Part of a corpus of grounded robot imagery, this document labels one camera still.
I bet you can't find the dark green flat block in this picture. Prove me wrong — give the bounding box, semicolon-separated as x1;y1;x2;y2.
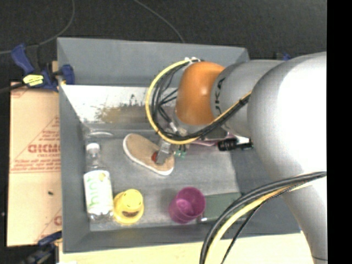
204;192;243;223

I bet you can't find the clear plastic bottle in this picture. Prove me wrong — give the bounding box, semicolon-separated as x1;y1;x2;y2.
82;142;114;222

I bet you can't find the black cylinder on white bracket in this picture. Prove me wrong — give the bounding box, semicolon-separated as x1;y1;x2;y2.
217;135;254;152

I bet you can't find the grey metal bin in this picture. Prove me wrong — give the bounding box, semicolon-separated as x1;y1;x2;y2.
56;37;302;253

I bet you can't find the purple cup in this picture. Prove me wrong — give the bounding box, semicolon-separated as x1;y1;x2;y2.
168;186;207;225

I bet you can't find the yellow cup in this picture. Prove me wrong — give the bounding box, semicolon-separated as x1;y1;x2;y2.
113;188;145;226

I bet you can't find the tan shoe with white sole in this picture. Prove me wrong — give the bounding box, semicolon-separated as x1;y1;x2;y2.
122;133;175;176

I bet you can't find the brown cardboard board red print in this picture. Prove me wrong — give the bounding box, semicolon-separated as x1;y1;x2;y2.
5;81;63;248

